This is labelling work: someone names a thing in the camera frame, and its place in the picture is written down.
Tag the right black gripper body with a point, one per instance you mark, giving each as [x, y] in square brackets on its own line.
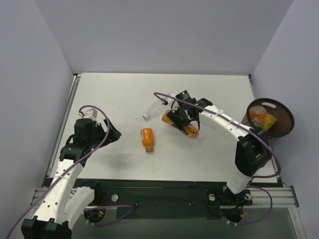
[179, 122]

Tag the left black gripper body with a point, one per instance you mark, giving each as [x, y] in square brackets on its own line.
[105, 133]

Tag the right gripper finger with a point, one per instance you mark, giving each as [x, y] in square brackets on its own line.
[176, 122]
[173, 105]

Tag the orange bottle navy label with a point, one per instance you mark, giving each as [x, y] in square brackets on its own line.
[190, 130]

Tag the clear plastic bottle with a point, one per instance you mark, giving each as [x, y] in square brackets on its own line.
[158, 107]

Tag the orange floral tea bottle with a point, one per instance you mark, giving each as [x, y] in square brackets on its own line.
[257, 114]

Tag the yellow bottle blue cap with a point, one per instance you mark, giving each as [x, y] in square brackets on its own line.
[269, 121]

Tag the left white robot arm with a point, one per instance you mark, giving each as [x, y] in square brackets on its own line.
[56, 215]

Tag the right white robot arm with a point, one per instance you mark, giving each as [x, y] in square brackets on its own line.
[252, 148]

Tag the brown round bin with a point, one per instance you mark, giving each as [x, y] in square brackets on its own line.
[285, 119]

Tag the short orange juice bottle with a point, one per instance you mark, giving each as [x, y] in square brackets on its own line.
[148, 140]

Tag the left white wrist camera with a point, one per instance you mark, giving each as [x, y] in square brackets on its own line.
[89, 114]

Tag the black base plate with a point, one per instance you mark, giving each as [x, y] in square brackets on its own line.
[168, 199]

